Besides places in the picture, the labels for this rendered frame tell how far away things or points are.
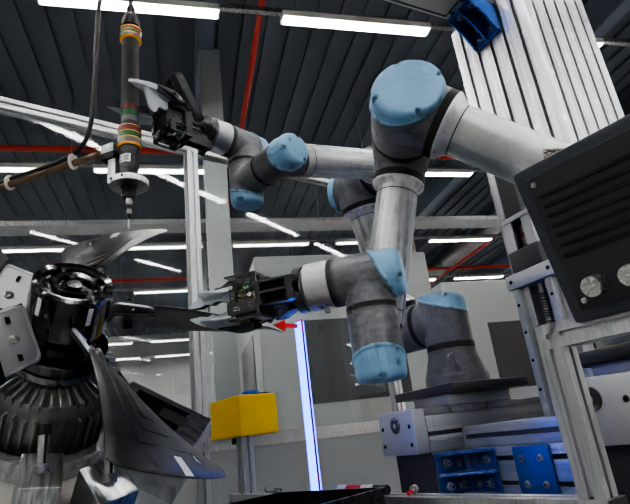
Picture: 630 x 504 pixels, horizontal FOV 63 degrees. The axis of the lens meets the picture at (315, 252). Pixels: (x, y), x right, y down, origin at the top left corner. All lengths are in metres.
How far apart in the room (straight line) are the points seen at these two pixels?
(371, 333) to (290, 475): 1.18
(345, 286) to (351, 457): 1.31
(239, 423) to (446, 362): 0.49
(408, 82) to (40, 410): 0.75
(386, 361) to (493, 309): 4.03
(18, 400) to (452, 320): 0.90
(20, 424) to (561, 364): 0.76
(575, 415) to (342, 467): 1.39
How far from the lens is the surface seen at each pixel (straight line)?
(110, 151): 1.07
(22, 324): 0.87
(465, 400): 1.25
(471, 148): 0.85
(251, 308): 0.79
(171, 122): 1.11
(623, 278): 0.61
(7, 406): 0.93
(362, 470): 2.05
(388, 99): 0.85
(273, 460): 1.83
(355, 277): 0.76
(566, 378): 0.69
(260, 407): 1.26
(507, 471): 1.15
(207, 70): 6.60
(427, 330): 1.31
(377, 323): 0.74
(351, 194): 1.42
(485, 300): 4.73
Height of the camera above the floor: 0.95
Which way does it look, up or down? 20 degrees up
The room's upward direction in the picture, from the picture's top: 7 degrees counter-clockwise
